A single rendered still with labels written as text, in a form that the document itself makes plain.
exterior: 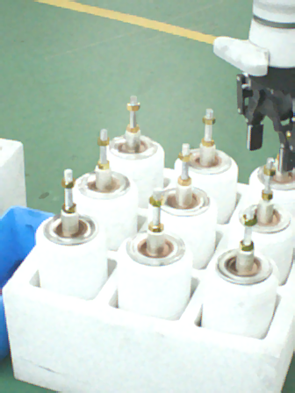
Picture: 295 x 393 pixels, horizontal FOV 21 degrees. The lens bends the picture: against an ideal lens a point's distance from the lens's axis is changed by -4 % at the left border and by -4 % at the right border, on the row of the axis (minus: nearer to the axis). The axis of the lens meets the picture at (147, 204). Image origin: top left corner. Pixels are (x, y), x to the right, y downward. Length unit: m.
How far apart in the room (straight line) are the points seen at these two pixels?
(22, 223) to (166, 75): 0.87
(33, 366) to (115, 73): 1.15
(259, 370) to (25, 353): 0.35
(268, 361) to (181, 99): 1.12
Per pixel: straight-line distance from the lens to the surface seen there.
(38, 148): 1.81
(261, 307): 1.03
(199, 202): 1.15
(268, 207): 1.11
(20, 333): 1.16
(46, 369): 1.18
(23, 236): 1.42
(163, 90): 2.07
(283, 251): 1.12
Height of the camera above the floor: 0.87
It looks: 33 degrees down
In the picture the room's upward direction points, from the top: 1 degrees clockwise
